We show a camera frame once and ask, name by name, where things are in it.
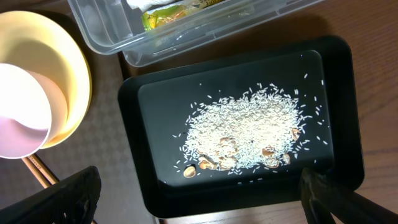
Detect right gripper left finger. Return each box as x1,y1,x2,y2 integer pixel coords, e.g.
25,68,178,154
1,166,101,224

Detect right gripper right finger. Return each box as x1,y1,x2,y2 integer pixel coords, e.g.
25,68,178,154
299,168,397,224

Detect wooden chopstick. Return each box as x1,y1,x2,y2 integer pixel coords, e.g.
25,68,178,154
22,157,51,189
29,153,97,224

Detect cooked rice leftovers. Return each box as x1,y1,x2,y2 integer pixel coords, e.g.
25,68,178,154
164,73,333,185

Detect yellow plate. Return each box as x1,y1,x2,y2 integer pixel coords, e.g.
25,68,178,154
1,11,92,149

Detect green snack wrapper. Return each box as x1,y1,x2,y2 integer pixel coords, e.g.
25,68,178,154
141,0,224,32

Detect black waste tray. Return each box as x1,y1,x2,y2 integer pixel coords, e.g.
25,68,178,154
118,36,364,219

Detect brown serving tray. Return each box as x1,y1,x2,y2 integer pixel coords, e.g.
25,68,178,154
0,9,156,224

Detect clear plastic bin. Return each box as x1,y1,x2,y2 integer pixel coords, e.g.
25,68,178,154
67,0,327,68

